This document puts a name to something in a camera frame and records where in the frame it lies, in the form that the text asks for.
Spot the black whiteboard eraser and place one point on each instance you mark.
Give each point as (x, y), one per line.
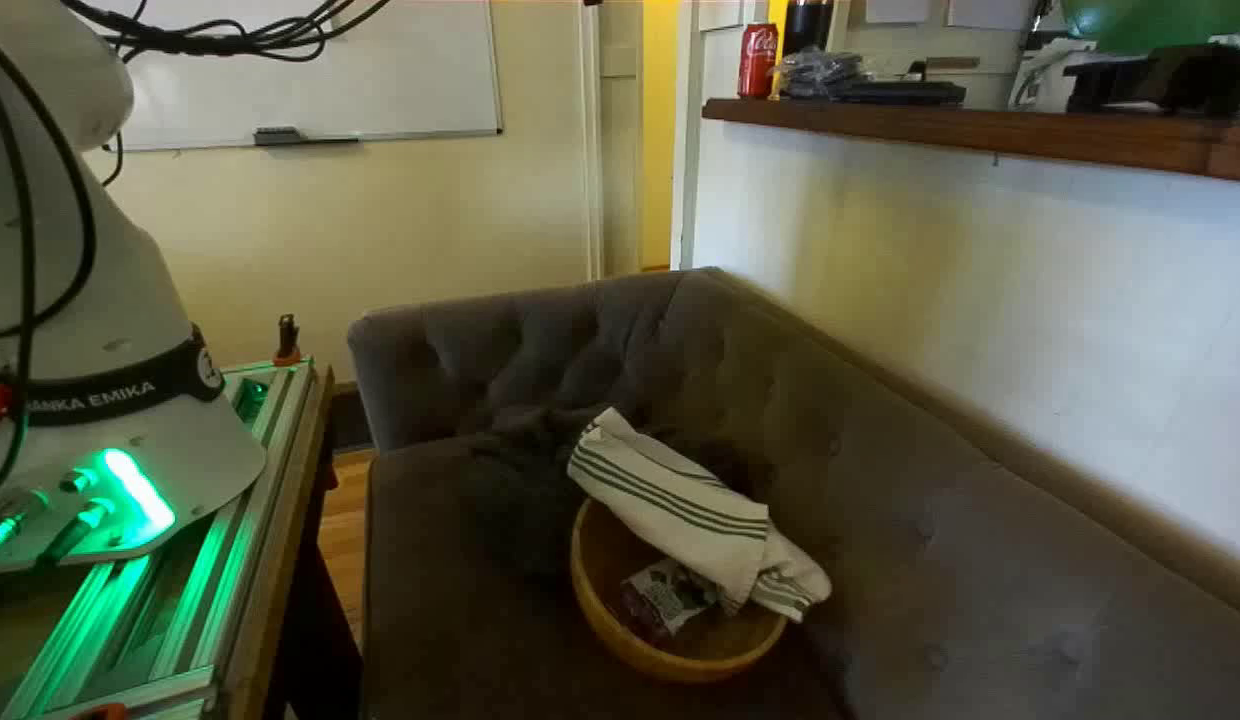
(292, 138)

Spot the brown wooden shelf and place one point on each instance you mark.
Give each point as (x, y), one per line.
(1119, 140)

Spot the red soda can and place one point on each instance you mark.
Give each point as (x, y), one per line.
(759, 60)

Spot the grey tufted sofa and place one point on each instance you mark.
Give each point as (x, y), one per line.
(964, 581)

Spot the wall whiteboard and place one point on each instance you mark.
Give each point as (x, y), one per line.
(411, 69)

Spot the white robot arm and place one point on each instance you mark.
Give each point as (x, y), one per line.
(114, 418)

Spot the dark grey cloth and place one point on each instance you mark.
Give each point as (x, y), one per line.
(517, 495)

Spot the white green-striped towel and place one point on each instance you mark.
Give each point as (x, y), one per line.
(695, 516)

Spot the small snack packet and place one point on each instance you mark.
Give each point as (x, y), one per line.
(665, 597)

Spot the dark clutter on shelf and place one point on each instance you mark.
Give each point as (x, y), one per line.
(842, 78)

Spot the yellow wooden bowl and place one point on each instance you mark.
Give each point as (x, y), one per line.
(716, 644)

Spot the aluminium frame robot table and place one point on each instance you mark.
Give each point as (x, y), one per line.
(191, 628)

